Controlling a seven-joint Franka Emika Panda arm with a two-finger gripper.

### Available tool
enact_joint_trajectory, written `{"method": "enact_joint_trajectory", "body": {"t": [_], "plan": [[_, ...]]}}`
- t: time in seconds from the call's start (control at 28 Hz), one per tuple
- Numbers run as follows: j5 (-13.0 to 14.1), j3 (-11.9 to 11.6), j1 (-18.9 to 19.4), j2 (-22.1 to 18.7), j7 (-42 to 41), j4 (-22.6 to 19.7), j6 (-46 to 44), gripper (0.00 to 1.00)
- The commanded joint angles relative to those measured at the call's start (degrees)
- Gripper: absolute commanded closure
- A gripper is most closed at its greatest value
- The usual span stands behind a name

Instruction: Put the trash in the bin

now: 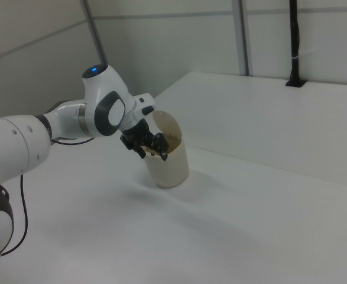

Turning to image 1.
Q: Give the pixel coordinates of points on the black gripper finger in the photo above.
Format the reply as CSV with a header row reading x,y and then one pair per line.
x,y
162,146
139,150

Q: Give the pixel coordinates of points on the small cream bin with lid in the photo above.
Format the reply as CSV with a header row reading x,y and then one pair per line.
x,y
170,168

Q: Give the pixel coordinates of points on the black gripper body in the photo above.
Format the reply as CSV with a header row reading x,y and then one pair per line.
x,y
137,134

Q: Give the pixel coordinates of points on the grey metal partition post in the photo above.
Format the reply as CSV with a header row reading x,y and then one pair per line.
x,y
94,29
243,38

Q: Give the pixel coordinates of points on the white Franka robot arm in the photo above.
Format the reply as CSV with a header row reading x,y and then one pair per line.
x,y
102,109

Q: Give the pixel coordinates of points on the black pole with table clamp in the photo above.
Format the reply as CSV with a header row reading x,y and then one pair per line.
x,y
294,44

